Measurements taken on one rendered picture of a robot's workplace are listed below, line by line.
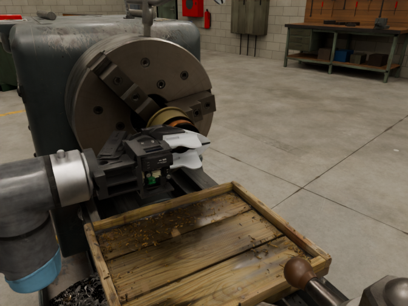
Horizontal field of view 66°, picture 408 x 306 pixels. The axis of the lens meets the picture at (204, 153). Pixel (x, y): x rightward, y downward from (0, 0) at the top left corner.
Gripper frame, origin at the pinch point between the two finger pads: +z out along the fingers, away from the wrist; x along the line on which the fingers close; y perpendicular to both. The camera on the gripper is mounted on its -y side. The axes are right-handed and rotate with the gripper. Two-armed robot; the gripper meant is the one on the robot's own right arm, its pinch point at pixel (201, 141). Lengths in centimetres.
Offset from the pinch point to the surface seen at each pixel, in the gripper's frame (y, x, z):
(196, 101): -11.8, 3.6, 5.2
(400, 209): -48, -107, 183
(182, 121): -2.6, 3.5, -2.4
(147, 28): -20.2, 17.6, -1.5
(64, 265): -43, -54, -27
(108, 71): -13.7, 11.2, -11.7
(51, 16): -57, 19, -16
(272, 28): -598, -36, 520
